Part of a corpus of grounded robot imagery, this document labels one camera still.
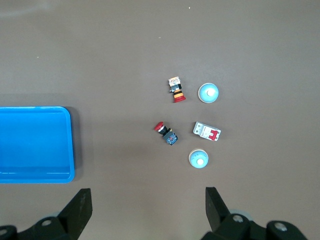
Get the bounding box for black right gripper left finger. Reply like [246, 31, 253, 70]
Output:
[0, 187, 93, 240]

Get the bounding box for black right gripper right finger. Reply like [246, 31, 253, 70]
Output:
[201, 186, 310, 240]

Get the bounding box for blue call bell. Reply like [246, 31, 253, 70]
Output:
[197, 82, 220, 104]
[188, 148, 210, 170]

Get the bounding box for blue plastic tray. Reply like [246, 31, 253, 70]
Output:
[0, 106, 75, 184]

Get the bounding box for white red circuit breaker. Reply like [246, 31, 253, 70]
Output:
[192, 121, 222, 142]

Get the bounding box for red push button blue base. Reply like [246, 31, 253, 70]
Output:
[153, 121, 179, 147]

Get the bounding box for red orange emergency stop button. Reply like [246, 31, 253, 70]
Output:
[167, 76, 188, 104]

